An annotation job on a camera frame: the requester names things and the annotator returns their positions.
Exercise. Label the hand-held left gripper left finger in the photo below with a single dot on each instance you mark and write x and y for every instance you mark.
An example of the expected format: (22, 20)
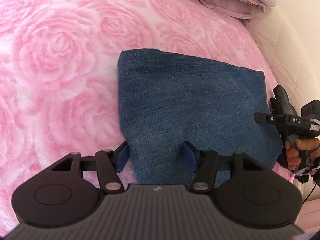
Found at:
(122, 157)

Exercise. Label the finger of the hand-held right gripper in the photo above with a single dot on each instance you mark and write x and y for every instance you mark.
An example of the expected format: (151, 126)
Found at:
(265, 117)
(281, 100)

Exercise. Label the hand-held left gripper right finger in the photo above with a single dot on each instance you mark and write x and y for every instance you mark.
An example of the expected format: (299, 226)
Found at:
(190, 158)

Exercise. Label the blue denim jeans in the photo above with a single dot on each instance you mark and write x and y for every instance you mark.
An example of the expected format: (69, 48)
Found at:
(187, 100)

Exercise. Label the person's right hand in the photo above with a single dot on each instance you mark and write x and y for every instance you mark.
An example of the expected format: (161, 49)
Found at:
(293, 155)

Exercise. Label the cream padded headboard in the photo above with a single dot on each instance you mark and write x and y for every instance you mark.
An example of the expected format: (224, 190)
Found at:
(295, 55)

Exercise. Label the lilac pillowcase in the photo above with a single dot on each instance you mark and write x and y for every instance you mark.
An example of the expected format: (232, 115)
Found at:
(225, 7)

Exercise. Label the pink rose blanket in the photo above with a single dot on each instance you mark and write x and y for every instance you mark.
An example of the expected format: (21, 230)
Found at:
(62, 55)

